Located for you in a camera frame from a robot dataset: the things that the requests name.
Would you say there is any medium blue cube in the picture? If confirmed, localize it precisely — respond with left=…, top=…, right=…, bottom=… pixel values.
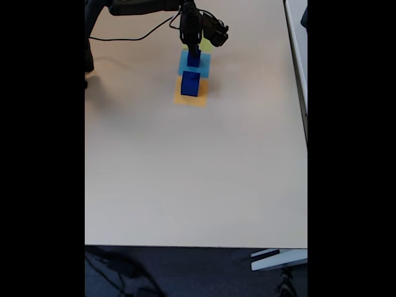
left=186, top=52, right=202, bottom=68

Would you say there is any large blue cube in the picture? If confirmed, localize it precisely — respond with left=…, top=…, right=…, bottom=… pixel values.
left=180, top=71, right=200, bottom=97

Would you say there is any green paper square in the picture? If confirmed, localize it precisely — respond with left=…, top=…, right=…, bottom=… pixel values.
left=182, top=39, right=214, bottom=52

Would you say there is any light blue paper square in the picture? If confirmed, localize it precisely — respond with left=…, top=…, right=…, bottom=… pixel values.
left=178, top=49, right=212, bottom=78

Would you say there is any orange paper square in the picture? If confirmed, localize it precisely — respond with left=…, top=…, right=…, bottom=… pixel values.
left=173, top=76, right=209, bottom=108

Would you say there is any white adjacent table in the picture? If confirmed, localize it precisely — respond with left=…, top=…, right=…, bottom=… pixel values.
left=283, top=0, right=308, bottom=143

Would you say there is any white table foot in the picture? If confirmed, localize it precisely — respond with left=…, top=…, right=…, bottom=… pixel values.
left=250, top=248, right=308, bottom=272

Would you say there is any black camera box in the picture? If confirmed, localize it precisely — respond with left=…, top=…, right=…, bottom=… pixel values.
left=201, top=11, right=230, bottom=48

